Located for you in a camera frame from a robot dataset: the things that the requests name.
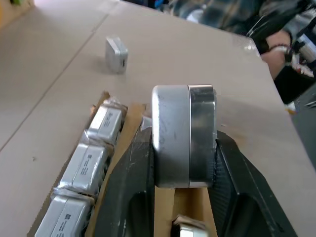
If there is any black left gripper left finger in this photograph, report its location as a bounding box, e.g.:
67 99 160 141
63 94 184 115
94 127 156 237

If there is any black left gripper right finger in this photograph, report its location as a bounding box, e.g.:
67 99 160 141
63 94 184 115
206 130 297 237

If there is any silver camera module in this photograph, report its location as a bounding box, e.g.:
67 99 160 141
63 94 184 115
151 84 218 189
172 215 207 237
87 103 124 146
34 195 91 237
105 36 129 75
59 144 109 196

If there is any cardboard divider tray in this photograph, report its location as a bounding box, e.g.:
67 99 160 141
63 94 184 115
26 90 219 237

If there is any person in plaid shirt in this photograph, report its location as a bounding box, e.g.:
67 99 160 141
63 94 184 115
170 0 316 79

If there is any black equipment with cables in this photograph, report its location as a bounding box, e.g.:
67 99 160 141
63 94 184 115
273 24 316 104

